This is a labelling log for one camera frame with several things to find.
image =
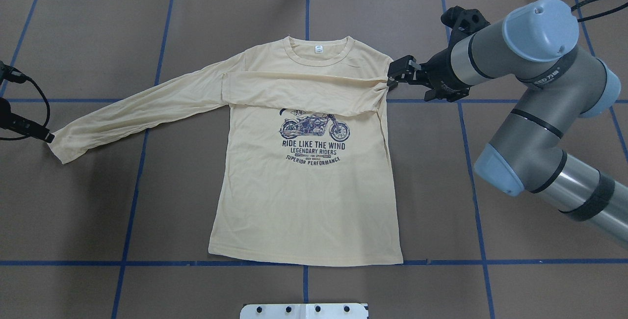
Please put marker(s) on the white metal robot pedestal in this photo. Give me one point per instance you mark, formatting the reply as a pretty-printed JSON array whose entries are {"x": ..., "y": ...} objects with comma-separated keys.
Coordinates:
[{"x": 305, "y": 311}]

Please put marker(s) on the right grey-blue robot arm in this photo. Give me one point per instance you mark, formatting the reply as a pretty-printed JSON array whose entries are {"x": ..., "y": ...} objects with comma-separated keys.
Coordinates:
[{"x": 538, "y": 45}]

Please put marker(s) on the cream long-sleeve printed shirt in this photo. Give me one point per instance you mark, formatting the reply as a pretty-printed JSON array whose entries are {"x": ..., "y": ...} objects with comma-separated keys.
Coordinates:
[{"x": 308, "y": 178}]

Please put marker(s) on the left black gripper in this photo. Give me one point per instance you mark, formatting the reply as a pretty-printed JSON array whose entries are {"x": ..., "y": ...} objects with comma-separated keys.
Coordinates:
[{"x": 30, "y": 126}]

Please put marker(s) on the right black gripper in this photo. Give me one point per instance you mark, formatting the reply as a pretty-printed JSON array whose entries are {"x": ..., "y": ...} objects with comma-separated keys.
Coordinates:
[{"x": 439, "y": 69}]

